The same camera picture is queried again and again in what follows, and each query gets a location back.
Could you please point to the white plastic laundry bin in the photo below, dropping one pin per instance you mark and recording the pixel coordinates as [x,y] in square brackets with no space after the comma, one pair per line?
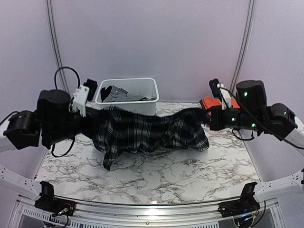
[144,87]

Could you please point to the aluminium front frame rail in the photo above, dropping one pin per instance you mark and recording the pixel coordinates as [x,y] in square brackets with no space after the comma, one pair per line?
[109,215]

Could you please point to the aluminium wall post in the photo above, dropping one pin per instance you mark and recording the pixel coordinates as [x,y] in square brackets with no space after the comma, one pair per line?
[55,44]
[244,44]

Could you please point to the grey garment in bin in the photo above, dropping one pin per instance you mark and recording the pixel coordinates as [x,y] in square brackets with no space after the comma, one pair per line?
[120,95]

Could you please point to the black garment in bin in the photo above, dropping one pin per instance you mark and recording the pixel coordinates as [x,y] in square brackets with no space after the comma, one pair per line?
[104,92]

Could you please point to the right aluminium wall post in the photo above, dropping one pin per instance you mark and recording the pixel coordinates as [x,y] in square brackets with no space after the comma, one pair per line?
[244,44]

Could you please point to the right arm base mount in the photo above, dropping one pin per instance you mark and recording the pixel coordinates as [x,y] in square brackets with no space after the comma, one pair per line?
[245,204]

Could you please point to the black white plaid shirt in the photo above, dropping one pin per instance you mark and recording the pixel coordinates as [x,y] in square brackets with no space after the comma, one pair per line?
[114,131]

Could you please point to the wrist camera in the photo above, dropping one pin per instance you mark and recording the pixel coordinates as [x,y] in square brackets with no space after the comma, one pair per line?
[53,107]
[252,95]

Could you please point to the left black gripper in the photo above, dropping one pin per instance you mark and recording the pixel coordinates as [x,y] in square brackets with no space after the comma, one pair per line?
[93,117]

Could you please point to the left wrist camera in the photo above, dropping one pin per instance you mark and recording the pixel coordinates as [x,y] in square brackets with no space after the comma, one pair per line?
[53,107]

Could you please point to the left aluminium wall post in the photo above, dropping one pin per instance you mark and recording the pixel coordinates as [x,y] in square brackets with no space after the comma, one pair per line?
[55,44]

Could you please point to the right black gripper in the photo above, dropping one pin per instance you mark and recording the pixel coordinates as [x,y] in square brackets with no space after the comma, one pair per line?
[217,123]

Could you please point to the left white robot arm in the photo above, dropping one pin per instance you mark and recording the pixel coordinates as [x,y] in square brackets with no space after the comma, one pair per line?
[22,129]

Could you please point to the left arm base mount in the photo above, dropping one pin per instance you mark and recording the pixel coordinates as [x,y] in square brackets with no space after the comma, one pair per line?
[48,202]

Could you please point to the orange t-shirt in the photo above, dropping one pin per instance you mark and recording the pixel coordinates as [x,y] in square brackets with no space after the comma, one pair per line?
[212,102]

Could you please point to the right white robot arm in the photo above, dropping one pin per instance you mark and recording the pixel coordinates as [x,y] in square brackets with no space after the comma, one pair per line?
[247,110]

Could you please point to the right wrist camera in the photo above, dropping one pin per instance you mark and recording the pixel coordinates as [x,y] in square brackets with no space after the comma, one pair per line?
[252,95]

